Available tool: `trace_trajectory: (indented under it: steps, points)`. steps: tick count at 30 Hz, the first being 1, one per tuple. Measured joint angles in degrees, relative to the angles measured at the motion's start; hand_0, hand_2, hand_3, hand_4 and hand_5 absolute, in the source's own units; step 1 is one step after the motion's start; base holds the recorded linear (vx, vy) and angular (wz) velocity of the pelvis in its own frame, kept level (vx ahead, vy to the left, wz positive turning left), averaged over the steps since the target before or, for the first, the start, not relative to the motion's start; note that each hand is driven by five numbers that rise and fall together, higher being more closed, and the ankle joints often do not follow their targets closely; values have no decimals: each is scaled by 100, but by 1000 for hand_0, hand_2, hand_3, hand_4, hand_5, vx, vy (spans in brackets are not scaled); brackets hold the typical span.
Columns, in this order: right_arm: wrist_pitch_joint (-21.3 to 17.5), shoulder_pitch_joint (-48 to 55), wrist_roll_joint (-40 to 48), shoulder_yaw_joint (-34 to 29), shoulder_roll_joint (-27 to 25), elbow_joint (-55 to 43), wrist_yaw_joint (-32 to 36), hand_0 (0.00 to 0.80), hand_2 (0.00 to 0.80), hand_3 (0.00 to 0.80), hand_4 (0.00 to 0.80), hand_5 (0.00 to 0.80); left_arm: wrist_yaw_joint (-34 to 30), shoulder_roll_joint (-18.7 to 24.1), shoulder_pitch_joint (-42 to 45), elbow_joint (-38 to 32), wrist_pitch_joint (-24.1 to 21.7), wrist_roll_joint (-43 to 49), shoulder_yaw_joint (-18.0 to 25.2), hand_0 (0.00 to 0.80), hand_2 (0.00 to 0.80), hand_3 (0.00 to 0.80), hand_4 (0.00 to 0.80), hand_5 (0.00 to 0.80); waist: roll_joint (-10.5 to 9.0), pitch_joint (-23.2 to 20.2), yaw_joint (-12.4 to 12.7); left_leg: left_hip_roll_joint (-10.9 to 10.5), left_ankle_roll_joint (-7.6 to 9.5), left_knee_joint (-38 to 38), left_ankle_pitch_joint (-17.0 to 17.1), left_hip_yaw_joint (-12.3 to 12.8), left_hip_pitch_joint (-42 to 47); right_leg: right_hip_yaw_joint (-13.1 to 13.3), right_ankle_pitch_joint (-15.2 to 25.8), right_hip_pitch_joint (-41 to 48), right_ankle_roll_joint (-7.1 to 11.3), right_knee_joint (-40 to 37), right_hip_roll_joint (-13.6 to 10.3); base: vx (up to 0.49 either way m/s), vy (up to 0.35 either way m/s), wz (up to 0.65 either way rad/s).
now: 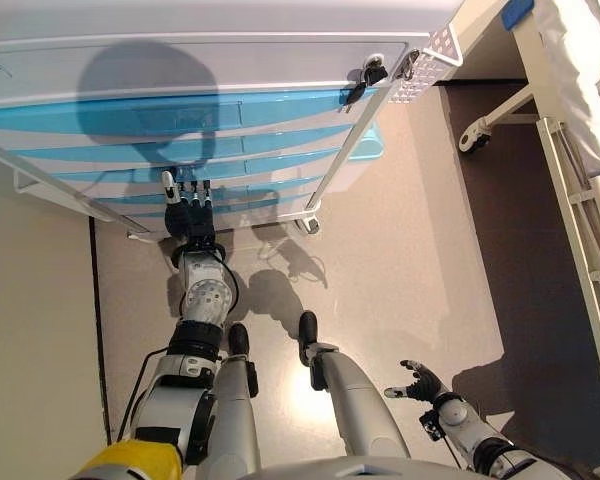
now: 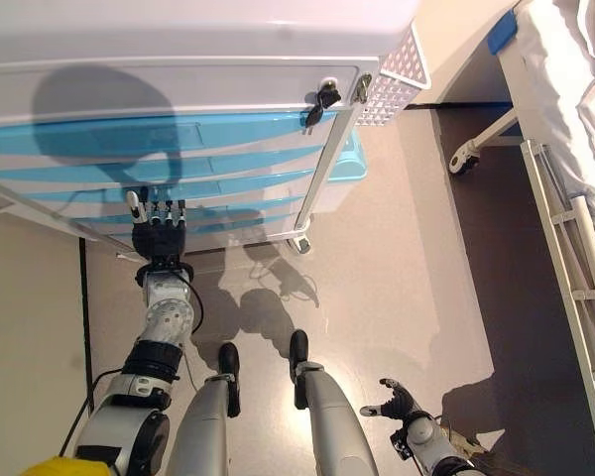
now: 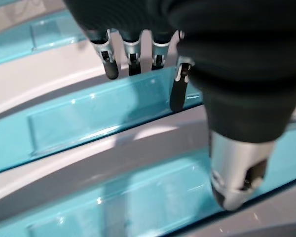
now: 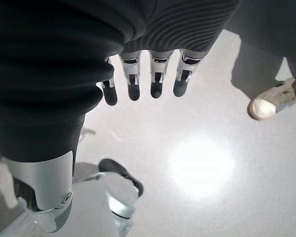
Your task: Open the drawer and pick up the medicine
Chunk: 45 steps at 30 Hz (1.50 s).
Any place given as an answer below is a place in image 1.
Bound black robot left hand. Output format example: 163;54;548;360
159;169;217;247

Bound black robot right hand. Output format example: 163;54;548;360
384;358;444;404

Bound blue white cart drawer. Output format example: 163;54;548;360
49;147;341;184
0;87;376;146
114;192;314;221
9;124;354;164
89;172;326;206

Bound yellow shoulder padding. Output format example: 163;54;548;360
72;438;184;480

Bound silver robot right leg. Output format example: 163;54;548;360
302;342;412;460

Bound silver robot leg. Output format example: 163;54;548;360
302;342;412;460
212;349;262;480

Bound cart caster with brake pedal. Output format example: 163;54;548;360
293;209;322;235

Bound silver robot torso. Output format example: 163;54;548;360
249;452;486;480

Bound black robot left foot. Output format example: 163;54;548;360
227;322;251;359

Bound white blue medical cart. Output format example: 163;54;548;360
0;0;421;241

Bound blue lid waste bin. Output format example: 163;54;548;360
329;122;385;201

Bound silver robot left leg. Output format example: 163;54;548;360
212;349;262;480

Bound black cart keys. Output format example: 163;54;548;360
342;53;390;114

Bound white mesh side basket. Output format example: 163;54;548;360
387;24;465;105

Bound white bed sheet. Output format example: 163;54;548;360
534;0;600;201

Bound blue bed corner bumper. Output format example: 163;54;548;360
499;0;536;30

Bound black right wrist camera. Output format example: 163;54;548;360
419;410;445;442

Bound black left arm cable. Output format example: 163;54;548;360
114;349;171;446

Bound white bed side rail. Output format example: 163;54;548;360
535;115;600;480

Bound white hospital bed frame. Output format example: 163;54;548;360
449;0;561;151

